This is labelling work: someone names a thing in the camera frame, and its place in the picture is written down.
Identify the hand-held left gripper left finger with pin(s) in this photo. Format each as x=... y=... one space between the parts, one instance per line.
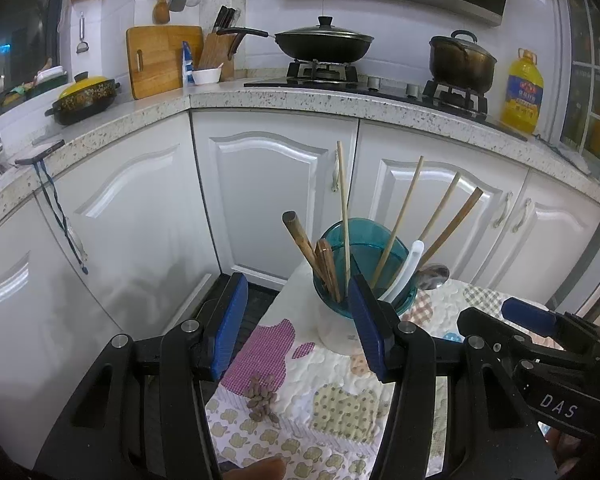
x=227 y=330

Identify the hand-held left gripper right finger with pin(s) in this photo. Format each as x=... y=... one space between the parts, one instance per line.
x=370 y=330

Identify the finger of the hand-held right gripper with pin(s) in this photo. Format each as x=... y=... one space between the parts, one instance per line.
x=527 y=316
x=485 y=327

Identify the floral white utensil holder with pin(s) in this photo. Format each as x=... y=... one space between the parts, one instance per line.
x=332 y=330

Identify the dark wooden fork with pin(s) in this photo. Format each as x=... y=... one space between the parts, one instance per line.
x=327 y=270

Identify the metal spoon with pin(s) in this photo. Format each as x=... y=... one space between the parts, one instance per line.
x=432 y=276

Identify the thin bamboo chopstick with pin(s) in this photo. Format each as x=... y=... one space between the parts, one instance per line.
x=343 y=210

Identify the person's right hand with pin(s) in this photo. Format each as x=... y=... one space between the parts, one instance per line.
x=560 y=452

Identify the white cabinet door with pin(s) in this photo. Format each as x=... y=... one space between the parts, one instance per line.
x=560 y=240
x=260 y=185
x=20 y=335
x=130 y=220
x=380 y=185

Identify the patchwork quilt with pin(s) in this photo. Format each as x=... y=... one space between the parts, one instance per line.
x=300 y=375

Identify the person's leg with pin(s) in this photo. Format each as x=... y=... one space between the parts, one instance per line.
x=255 y=469

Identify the yellow cooking oil bottle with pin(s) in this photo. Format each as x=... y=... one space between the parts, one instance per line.
x=522 y=100

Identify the black gas stove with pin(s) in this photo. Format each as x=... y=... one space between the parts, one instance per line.
x=380 y=91

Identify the white bowl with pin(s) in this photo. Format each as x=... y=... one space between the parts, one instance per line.
x=207 y=77

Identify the dark stockpot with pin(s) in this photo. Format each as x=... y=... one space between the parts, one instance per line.
x=460 y=70

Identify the black phone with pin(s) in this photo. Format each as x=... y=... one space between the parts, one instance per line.
x=40 y=152

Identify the grey framed glass door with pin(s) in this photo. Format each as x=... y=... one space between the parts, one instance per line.
x=590 y=60

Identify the blue white packet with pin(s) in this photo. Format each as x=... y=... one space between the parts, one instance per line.
x=187 y=67

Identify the yellow lidded casserole pot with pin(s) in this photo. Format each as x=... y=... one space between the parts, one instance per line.
x=82 y=102

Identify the wooden cutting board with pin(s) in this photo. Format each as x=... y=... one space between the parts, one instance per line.
x=160 y=60

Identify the dark stockpot lid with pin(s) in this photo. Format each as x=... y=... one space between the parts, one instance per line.
x=460 y=45

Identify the wooden knife block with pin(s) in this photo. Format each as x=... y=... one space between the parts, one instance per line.
x=215 y=50

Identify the black wok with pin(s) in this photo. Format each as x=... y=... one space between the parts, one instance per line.
x=325 y=52

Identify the black wok lid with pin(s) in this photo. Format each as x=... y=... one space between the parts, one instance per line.
x=325 y=35

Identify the green storage tray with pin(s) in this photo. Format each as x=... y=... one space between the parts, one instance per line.
x=45 y=82

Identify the hanging metal peeler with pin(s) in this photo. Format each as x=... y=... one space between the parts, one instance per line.
x=82 y=45

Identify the dark window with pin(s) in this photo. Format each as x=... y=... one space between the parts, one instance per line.
x=20 y=35

